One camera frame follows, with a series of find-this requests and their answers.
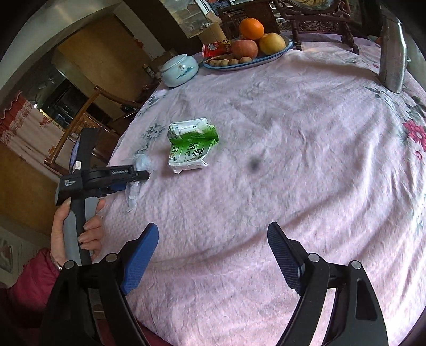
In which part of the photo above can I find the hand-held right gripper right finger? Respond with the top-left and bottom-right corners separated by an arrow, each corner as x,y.
267,221 -> 390,346

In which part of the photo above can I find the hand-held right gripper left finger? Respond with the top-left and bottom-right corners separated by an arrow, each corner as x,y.
40,222 -> 159,346

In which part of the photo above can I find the clear plastic wrapper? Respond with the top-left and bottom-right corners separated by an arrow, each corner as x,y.
126,154 -> 155,213

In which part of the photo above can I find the green snack packet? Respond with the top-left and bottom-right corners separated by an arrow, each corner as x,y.
167,117 -> 219,174

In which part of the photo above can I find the person's left forearm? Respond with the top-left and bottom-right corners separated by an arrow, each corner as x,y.
0,248 -> 62,346

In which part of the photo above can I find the person's left hand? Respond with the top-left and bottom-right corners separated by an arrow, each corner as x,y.
50,197 -> 106,267

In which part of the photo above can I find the wooden chair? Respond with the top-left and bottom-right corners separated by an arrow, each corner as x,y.
43,85 -> 144,167

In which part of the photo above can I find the white floral curtain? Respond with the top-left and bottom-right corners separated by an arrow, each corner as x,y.
0,91 -> 74,180

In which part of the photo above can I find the pale blue ceramic jar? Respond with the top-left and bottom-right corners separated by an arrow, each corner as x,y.
160,53 -> 199,88

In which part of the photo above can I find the pile of brown nuts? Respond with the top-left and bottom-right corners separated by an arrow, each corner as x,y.
208,56 -> 253,68

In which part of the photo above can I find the red snack packet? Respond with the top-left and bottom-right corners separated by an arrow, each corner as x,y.
202,40 -> 232,59

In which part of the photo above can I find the small cardboard box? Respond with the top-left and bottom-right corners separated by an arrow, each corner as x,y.
199,22 -> 227,44

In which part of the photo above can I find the red apple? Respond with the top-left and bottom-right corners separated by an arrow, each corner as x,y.
231,39 -> 259,60

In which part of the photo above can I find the blue rimmed fruit plate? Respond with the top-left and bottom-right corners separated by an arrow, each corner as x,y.
202,35 -> 294,71

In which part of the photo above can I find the orange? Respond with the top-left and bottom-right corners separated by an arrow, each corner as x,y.
239,17 -> 265,41

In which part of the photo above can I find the yellow pear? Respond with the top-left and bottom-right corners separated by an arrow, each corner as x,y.
259,32 -> 287,56

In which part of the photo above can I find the dark wicker chair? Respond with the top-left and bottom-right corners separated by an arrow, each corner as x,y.
218,3 -> 274,38

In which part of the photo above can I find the silver metal container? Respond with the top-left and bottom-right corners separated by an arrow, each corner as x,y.
379,15 -> 408,94

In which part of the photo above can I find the carved dark wooden stand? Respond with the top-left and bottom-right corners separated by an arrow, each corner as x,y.
273,0 -> 361,54

